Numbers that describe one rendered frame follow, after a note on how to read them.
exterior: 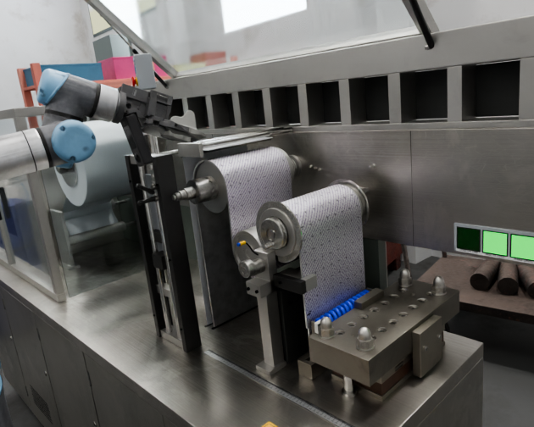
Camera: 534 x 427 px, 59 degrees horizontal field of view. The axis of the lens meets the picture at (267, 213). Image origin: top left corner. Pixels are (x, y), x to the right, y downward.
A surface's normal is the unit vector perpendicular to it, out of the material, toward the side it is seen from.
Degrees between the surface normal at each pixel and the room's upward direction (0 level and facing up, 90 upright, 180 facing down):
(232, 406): 0
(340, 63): 90
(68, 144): 90
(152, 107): 77
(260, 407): 0
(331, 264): 90
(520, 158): 90
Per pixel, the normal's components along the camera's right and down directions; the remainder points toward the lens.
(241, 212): 0.69, 0.14
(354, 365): -0.72, 0.25
